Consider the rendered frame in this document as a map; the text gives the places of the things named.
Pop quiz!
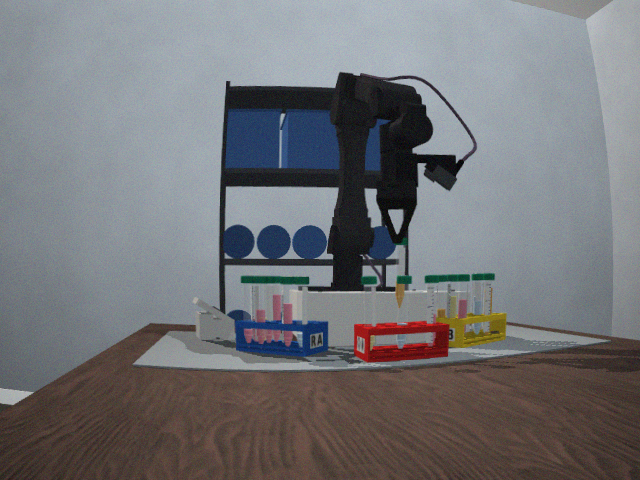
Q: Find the yellow rack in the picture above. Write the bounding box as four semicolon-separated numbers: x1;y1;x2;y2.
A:
436;313;507;348

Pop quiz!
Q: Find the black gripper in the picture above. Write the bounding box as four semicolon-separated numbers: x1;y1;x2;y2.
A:
376;150;417;243

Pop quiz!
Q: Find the blue tube rack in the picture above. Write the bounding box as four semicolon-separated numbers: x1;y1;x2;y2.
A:
235;319;328;357

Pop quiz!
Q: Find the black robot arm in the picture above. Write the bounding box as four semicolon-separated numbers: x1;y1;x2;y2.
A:
307;72;457;292

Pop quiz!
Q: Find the red tube rack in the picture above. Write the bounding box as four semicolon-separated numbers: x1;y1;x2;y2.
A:
354;321;449;363

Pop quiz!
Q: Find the grey flat mat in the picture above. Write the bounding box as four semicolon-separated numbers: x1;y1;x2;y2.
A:
132;325;612;372

